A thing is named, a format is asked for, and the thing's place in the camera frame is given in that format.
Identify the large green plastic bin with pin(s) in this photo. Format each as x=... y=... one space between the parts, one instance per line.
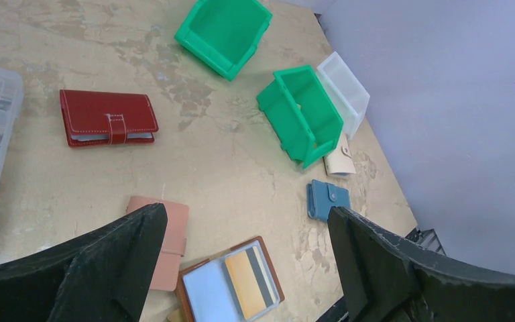
x=224 y=34

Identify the red leather card holder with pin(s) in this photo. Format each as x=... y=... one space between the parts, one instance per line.
x=93 y=118

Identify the brown open card holder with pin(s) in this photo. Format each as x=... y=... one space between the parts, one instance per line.
x=204 y=290

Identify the blue leather card holder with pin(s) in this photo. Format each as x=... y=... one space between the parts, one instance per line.
x=322 y=196

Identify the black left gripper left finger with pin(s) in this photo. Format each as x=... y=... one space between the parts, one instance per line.
x=103 y=275

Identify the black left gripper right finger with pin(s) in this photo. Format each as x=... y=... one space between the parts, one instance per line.
x=386 y=277

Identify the clear white plastic bin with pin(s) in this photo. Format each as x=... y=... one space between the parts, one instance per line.
x=348 y=95

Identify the yellow striped card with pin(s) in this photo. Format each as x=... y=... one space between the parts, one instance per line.
x=251 y=278

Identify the small green plastic bin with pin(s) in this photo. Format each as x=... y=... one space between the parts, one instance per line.
x=302 y=115

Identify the pink leather card holder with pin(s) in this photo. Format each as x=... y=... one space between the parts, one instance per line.
x=173 y=248

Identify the cream leather card holder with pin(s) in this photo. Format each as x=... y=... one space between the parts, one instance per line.
x=339 y=162

